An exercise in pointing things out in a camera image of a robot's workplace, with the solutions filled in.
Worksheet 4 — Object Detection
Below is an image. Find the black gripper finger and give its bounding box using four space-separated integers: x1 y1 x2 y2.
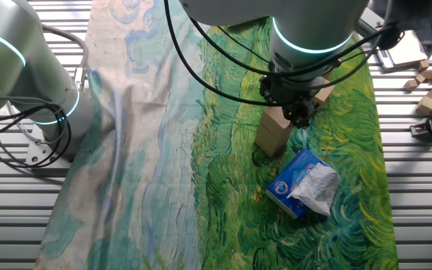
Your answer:
259 76 276 108
281 99 319 130

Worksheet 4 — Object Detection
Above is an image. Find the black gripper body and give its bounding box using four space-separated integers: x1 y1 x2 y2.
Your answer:
259 73 329 110

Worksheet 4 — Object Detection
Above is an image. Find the wooden cube block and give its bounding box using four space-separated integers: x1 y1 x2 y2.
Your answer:
254 136 285 158
259 106 295 140
255 122 291 150
312 79 336 110

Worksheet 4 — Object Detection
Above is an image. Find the blue tissue pack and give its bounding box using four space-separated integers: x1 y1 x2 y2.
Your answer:
264 148 343 220

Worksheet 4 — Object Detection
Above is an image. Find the silver digital scale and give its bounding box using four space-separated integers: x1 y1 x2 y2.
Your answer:
376 29 429 71

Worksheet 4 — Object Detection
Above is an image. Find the green blue painting print cloth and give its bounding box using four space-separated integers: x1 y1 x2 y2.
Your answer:
34 0 400 270

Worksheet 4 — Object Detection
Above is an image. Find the dark grey cloth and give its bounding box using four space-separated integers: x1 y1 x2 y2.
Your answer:
369 0 432 57

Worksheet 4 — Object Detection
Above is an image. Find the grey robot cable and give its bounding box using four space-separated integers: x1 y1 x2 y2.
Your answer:
40 22 89 93

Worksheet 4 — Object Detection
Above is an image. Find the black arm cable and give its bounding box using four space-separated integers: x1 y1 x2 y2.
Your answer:
0 0 404 169

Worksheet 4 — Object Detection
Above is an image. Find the metal base plate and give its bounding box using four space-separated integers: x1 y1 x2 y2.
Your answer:
26 123 74 170

